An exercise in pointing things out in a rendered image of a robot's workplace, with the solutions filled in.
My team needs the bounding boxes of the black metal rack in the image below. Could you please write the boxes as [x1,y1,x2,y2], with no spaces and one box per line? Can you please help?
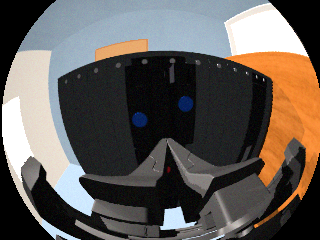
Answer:
[58,51,272,176]

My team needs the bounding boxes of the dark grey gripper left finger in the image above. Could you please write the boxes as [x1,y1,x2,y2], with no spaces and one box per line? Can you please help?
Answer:
[78,138,168,226]

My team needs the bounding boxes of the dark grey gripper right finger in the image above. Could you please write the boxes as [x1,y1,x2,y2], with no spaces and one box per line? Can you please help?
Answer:
[167,138,263,224]

